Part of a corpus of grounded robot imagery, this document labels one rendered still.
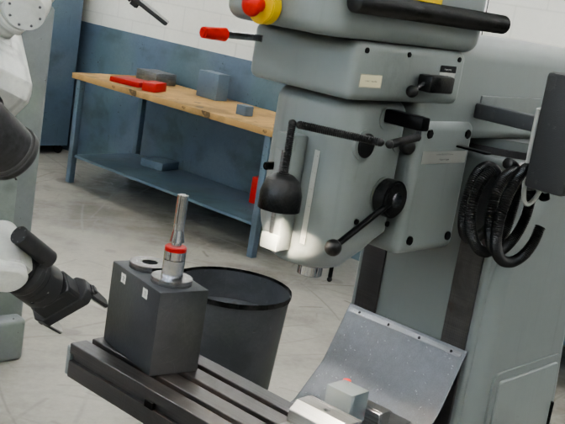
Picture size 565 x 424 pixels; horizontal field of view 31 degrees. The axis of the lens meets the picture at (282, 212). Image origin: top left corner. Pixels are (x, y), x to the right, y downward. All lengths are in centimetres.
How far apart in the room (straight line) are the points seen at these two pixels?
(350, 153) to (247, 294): 251
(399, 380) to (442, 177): 49
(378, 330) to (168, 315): 47
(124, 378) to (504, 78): 99
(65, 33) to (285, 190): 761
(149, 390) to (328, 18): 89
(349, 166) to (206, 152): 643
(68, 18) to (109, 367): 716
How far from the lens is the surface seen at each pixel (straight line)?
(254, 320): 381
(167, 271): 214
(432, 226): 197
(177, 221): 213
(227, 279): 421
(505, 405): 229
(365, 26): 165
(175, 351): 217
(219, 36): 172
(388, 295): 226
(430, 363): 219
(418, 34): 177
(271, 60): 178
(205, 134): 817
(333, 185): 175
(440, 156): 193
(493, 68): 204
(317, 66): 171
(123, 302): 224
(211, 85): 767
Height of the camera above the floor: 180
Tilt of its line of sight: 13 degrees down
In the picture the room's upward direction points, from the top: 9 degrees clockwise
